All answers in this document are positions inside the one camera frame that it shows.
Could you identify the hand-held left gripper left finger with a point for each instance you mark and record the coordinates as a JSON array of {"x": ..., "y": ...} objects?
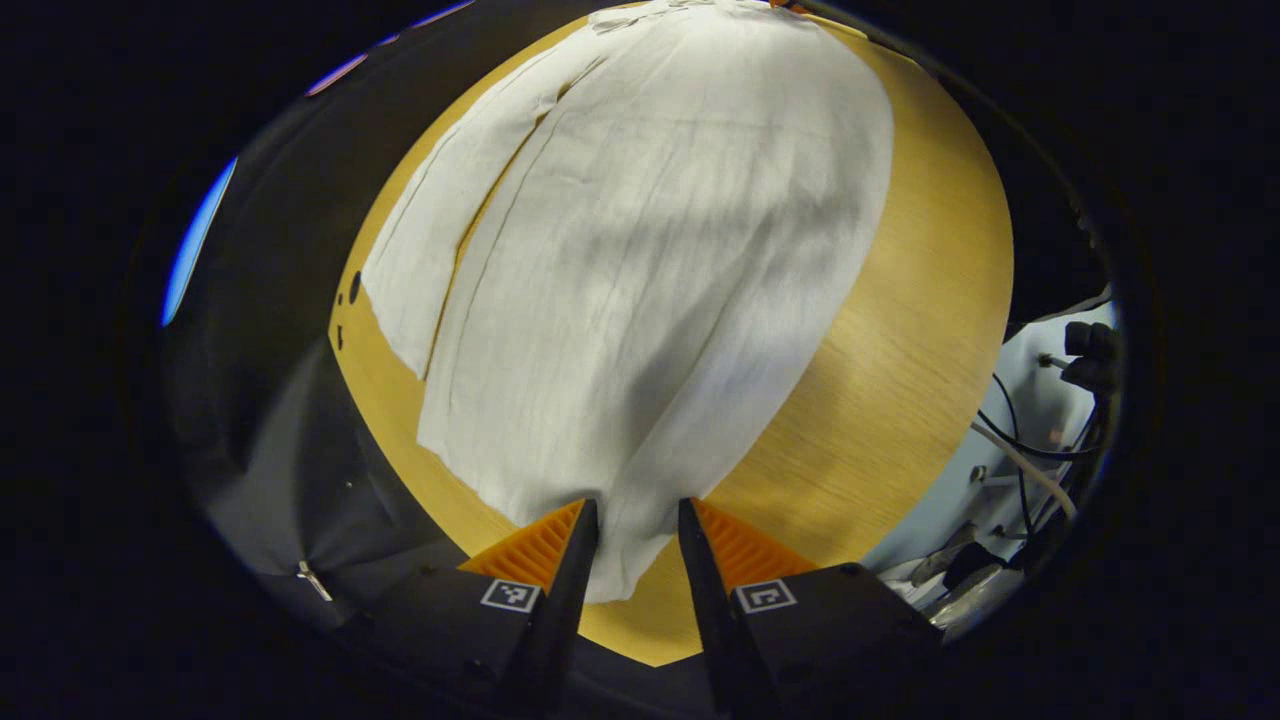
[{"x": 565, "y": 600}]

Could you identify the silver clip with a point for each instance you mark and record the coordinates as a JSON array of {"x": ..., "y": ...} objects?
[{"x": 313, "y": 581}]

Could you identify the white jeans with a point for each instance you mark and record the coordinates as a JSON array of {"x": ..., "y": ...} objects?
[{"x": 650, "y": 250}]

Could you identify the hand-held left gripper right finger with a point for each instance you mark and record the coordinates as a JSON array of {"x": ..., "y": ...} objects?
[{"x": 712, "y": 600}]

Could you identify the black knobbed fitting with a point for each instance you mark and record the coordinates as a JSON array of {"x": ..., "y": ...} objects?
[{"x": 1090, "y": 350}]

